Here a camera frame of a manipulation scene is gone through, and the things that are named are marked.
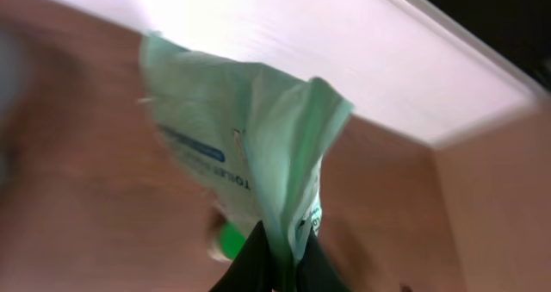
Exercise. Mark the mint green wipes packet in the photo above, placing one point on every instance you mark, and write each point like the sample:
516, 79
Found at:
254, 135

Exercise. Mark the green lid jar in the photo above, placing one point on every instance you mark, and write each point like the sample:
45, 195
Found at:
224, 240

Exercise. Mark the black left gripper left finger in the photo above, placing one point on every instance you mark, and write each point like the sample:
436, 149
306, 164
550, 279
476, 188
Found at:
250, 271

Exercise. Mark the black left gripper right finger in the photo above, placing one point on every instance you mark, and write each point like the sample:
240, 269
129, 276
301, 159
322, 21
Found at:
315, 272

